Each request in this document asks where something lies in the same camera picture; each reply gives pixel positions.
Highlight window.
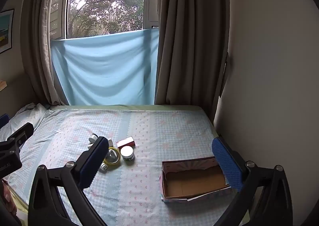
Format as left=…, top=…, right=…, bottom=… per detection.
left=49, top=0, right=160, bottom=41

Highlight framed wall picture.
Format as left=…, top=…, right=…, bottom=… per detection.
left=0, top=9, right=15, bottom=54

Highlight checked floral bed sheet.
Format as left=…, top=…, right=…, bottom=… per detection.
left=0, top=105, right=250, bottom=226

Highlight light blue cloth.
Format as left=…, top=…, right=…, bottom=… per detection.
left=51, top=28, right=160, bottom=106

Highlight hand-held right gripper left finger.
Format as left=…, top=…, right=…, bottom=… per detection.
left=28, top=136, right=110, bottom=226

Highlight small red box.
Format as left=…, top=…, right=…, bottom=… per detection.
left=116, top=136, right=136, bottom=150

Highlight white lid green jar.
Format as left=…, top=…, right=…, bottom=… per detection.
left=120, top=146, right=136, bottom=162

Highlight yellow tape roll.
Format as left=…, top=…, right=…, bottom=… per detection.
left=104, top=148, right=121, bottom=167

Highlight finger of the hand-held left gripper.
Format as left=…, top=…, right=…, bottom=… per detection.
left=0, top=114, right=10, bottom=129
left=7, top=122, right=34, bottom=154

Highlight cardboard box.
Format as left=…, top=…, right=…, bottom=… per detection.
left=159, top=156, right=233, bottom=203

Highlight beige curtain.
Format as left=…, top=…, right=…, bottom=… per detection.
left=20, top=0, right=75, bottom=106
left=154, top=0, right=230, bottom=123

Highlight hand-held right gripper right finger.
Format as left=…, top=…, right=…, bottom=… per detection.
left=212, top=137, right=293, bottom=226

